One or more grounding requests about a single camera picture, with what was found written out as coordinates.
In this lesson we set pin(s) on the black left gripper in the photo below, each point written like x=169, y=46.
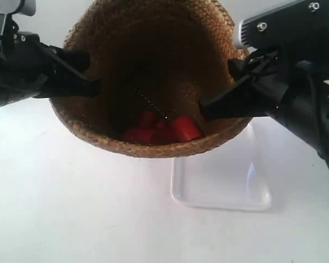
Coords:
x=32, y=69

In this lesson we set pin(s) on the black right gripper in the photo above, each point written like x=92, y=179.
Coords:
x=275, y=87

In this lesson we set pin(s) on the brown woven basket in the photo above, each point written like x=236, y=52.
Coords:
x=158, y=56

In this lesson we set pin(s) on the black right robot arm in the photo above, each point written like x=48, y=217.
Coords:
x=313, y=131

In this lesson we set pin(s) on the red cylinder right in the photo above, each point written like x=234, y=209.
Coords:
x=185, y=129

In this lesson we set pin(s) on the red cylinder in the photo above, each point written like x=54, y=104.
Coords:
x=163, y=136
x=185, y=129
x=147, y=119
x=138, y=134

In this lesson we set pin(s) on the red cylinder upper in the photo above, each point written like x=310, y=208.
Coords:
x=147, y=119

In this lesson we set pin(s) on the red cylinder front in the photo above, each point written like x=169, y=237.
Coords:
x=163, y=136

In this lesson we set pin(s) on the red cylinder left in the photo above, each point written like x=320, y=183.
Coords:
x=138, y=134

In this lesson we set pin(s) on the white rectangular plastic tray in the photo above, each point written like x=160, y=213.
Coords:
x=229, y=177

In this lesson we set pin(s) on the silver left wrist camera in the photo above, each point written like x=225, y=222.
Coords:
x=11, y=7

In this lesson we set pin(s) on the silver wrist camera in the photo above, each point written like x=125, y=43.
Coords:
x=11, y=7
x=281, y=24

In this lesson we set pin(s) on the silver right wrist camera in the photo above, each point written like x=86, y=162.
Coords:
x=281, y=24

